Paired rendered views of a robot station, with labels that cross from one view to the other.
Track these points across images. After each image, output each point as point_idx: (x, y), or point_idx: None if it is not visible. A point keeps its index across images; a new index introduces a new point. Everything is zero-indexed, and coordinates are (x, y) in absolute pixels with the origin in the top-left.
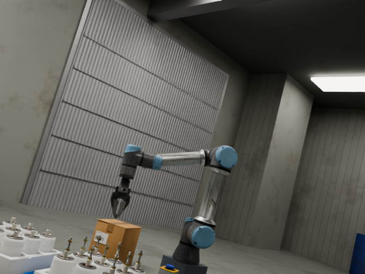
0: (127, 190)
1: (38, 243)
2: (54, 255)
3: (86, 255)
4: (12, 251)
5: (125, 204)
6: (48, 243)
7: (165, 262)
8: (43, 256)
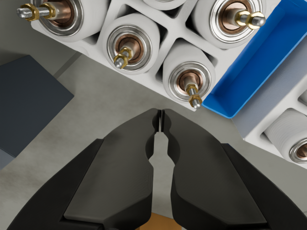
0: None
1: None
2: (262, 116)
3: (218, 23)
4: None
5: (85, 179)
6: (297, 126)
7: (12, 138)
8: (292, 87)
